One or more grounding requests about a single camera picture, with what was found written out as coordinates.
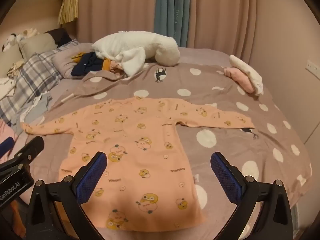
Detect beige crumpled cloth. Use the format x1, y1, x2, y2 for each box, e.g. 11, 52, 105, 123
7, 60, 24, 79

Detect grey plaid pillow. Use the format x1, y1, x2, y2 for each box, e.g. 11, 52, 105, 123
1, 39, 79, 126

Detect folded white garment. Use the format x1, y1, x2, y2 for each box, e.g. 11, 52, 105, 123
229, 55, 264, 96

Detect white fluffy fleece garment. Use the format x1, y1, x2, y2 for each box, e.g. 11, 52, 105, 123
92, 31, 181, 76

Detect teal curtain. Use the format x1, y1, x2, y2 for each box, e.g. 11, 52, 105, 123
154, 0, 190, 47

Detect mauve pillow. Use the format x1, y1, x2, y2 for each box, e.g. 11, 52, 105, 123
52, 43, 93, 80

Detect beige headboard cushion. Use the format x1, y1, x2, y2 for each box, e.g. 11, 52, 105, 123
1, 33, 57, 77

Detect plush toys on headboard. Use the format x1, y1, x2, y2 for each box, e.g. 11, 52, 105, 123
2, 28, 40, 51

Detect folded pink garment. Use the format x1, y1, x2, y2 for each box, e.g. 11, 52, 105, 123
223, 67, 255, 94

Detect fringed lamp shade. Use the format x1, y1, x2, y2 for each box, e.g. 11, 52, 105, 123
57, 0, 79, 25

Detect white wall socket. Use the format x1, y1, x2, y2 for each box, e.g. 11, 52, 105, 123
305, 60, 320, 80

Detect white printed shirt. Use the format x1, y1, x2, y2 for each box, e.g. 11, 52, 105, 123
0, 77, 16, 100

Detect mauve polka dot blanket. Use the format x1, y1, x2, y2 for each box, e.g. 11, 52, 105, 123
31, 63, 312, 239

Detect pink curtain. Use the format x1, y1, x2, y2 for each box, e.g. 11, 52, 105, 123
77, 0, 257, 61

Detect peach cartoon print baby garment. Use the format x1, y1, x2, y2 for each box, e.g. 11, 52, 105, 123
21, 97, 253, 232

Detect dark cushion near headboard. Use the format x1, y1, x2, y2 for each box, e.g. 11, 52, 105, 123
45, 28, 72, 48

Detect navy blue garment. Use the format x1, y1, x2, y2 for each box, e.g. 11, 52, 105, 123
70, 51, 104, 78

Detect grey striped garment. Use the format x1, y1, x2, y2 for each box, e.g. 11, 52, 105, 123
11, 92, 52, 135

